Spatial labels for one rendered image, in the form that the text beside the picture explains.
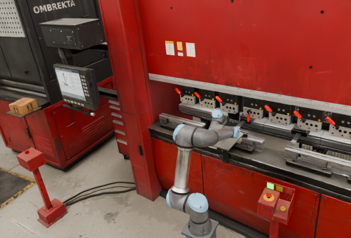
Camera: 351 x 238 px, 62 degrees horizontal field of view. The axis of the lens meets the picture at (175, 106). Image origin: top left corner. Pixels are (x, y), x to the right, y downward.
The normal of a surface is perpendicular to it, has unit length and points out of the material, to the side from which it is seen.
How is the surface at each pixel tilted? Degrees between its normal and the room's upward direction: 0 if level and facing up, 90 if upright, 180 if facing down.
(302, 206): 90
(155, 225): 0
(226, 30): 90
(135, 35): 90
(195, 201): 7
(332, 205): 90
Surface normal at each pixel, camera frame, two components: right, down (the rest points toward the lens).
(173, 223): -0.10, -0.90
